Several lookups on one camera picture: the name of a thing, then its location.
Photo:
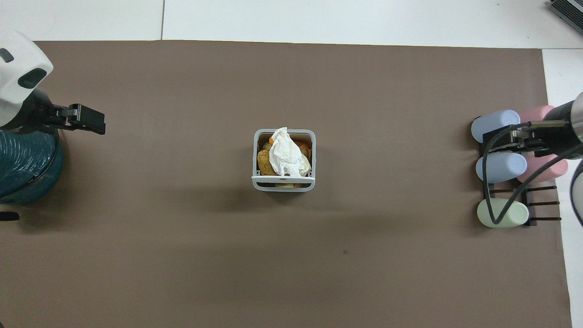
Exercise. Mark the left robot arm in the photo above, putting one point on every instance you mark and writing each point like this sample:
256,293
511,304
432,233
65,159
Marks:
18,59

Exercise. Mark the brown bread piece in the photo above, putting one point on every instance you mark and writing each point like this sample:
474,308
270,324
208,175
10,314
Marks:
265,163

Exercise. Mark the pink cup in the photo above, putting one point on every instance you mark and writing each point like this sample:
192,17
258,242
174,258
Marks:
546,171

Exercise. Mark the teal pedal trash bin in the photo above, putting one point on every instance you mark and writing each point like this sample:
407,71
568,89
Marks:
25,159

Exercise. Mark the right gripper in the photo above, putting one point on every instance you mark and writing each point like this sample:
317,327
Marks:
558,134

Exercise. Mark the light blue cup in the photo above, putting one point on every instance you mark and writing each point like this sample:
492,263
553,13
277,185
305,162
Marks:
496,125
501,167

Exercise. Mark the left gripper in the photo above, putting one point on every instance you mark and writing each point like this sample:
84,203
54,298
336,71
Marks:
38,114

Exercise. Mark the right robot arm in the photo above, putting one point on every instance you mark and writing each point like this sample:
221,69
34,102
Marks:
578,118

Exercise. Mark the black bin pedal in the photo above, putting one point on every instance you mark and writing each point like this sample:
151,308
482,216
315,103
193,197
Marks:
8,216

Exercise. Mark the white crumpled paper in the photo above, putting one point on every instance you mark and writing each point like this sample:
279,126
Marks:
284,152

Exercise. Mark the dark grey ridged device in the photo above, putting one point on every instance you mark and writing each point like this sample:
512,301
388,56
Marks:
568,11

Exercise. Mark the small grey waste basket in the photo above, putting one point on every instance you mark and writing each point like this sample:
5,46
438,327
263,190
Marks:
283,187

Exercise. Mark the light green cup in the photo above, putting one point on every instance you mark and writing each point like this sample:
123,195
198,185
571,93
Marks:
512,214

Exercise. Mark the dark wooden cup rack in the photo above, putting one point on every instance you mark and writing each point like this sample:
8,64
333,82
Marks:
530,214

